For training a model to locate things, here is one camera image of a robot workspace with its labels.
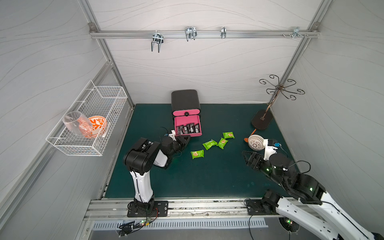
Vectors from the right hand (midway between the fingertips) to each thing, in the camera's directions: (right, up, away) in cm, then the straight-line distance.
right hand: (247, 153), depth 69 cm
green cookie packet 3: (-16, -1, +27) cm, 31 cm away
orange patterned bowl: (-69, +14, -2) cm, 70 cm away
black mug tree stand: (+25, +16, +40) cm, 50 cm away
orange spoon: (+9, +2, +29) cm, 30 cm away
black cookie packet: (-35, +9, +27) cm, 45 cm away
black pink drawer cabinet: (-31, +21, +25) cm, 45 cm away
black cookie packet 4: (-24, +10, +27) cm, 37 cm away
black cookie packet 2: (-31, +8, +27) cm, 42 cm away
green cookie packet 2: (-7, 0, +29) cm, 30 cm away
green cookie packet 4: (-23, -6, +23) cm, 33 cm away
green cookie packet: (-2, +5, +33) cm, 33 cm away
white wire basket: (-73, +25, +11) cm, 79 cm away
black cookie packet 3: (-27, +10, +25) cm, 38 cm away
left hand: (-27, +4, +23) cm, 36 cm away
